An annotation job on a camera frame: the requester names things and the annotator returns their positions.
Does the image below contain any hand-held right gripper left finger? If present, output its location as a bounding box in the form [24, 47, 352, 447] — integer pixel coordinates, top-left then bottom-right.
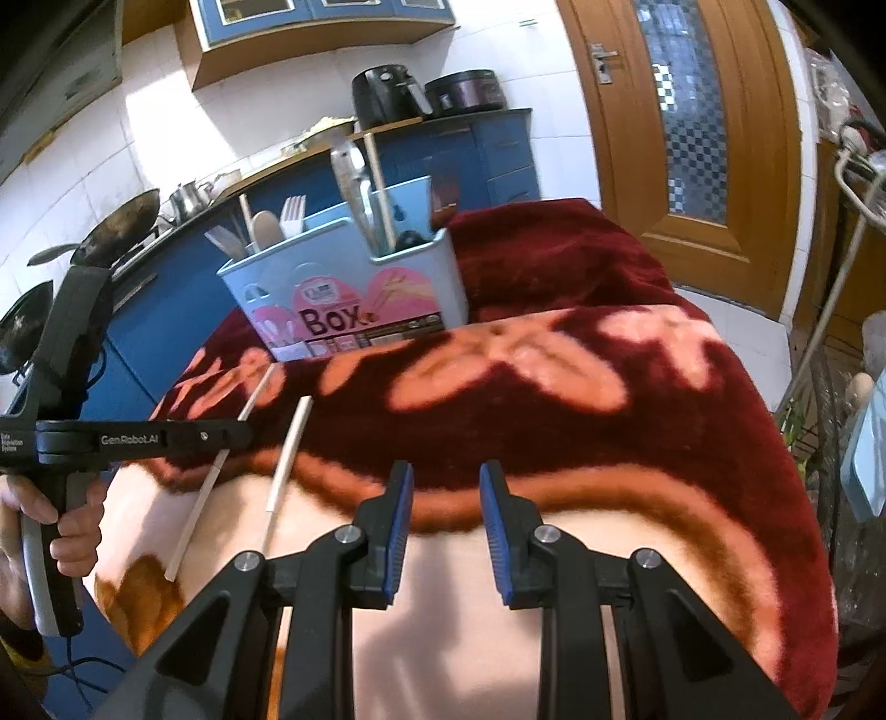
[117, 460, 415, 720]

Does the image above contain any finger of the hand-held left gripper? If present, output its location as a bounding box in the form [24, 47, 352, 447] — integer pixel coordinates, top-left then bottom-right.
[176, 417, 259, 459]

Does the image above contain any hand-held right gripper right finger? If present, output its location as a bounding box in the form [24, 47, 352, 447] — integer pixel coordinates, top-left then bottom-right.
[479, 460, 797, 720]

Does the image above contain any light blue utensil box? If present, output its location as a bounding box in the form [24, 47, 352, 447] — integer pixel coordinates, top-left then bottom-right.
[217, 176, 472, 362]

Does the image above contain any person's left hand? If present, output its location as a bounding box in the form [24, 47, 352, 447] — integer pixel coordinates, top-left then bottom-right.
[0, 476, 105, 624]

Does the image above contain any small black wok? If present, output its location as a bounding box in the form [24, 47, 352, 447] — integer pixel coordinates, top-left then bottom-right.
[0, 280, 55, 375]

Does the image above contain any large black wok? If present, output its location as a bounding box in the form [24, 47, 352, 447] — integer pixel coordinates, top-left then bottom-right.
[28, 190, 162, 268]

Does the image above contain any red floral blanket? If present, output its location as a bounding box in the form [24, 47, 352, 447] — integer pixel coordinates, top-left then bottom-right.
[90, 197, 842, 720]

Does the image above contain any metal kettle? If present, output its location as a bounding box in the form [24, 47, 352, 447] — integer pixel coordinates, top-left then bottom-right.
[166, 181, 202, 223]

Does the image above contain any wooden spoon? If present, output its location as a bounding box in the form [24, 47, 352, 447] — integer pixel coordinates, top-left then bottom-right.
[250, 209, 284, 254]

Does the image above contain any grey range hood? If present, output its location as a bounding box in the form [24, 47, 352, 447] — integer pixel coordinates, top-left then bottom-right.
[0, 0, 129, 184]

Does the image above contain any metal spatula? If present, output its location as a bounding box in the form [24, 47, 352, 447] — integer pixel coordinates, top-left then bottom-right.
[330, 135, 375, 256]

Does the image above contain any green plant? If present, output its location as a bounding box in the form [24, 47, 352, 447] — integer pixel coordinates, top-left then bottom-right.
[779, 402, 811, 479]

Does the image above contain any wooden door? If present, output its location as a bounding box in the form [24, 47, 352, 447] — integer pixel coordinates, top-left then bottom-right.
[557, 0, 818, 320]

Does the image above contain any blue kitchen counter cabinet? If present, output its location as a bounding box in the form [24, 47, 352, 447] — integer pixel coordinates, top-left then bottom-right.
[14, 107, 541, 444]

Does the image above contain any black air fryer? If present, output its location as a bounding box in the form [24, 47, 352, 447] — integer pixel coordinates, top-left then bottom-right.
[352, 64, 434, 132]

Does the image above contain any light blue board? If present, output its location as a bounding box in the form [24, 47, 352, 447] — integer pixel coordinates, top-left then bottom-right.
[841, 367, 886, 522]

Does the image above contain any dark rice cooker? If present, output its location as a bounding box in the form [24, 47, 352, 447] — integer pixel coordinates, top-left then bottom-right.
[424, 69, 506, 119]

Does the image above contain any clear plastic bag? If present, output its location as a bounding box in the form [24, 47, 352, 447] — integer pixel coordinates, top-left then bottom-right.
[806, 48, 861, 132]

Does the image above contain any black cable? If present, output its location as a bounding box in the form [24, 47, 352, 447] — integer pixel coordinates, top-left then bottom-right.
[42, 633, 140, 702]

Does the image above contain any metal wire rack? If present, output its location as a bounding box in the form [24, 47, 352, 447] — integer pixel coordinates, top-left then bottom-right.
[803, 332, 886, 624]

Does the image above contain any blue wall cabinet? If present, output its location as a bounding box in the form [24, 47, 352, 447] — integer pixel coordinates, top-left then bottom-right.
[173, 0, 461, 91]

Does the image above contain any white cable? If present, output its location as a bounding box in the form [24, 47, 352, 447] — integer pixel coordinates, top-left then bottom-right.
[782, 148, 886, 416]

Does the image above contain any metal door handle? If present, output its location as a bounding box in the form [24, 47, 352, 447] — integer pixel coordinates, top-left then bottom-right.
[588, 42, 619, 85]

